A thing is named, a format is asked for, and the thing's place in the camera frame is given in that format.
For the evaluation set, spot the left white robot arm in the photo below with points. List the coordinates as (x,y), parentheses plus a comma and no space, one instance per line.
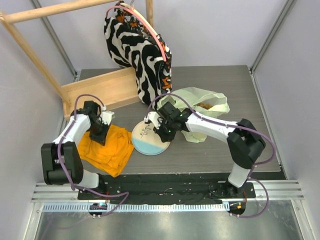
(61,161)

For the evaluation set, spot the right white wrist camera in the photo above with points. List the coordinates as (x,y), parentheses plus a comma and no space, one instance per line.
(154,118)

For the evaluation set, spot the cream and blue ceramic plate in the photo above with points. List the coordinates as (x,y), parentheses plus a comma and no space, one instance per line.
(146,141)

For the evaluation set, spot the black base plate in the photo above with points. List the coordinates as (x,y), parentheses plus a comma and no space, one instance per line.
(177,188)

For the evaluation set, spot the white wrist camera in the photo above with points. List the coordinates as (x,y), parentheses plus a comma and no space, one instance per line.
(154,118)
(106,116)

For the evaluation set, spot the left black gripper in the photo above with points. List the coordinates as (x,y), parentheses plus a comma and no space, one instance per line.
(101,138)

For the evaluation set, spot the wooden tray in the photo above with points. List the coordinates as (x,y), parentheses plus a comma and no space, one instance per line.
(116,89)

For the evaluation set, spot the white slotted cable duct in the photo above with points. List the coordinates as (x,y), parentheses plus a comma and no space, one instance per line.
(95,207)

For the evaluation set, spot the orange cloth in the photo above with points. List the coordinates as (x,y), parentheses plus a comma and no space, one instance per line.
(113,156)

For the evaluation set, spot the zebra print tote bag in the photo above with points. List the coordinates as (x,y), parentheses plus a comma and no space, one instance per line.
(132,42)

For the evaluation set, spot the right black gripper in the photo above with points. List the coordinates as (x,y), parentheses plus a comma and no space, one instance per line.
(163,135)

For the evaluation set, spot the green avocado print plastic bag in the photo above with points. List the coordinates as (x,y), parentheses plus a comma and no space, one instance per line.
(194,96)

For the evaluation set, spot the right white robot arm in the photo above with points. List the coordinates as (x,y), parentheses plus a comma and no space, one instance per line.
(244,142)

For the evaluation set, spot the wooden rack frame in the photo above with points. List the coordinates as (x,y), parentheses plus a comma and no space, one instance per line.
(9,20)

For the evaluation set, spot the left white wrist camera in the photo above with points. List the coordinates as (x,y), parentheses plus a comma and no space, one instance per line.
(106,116)

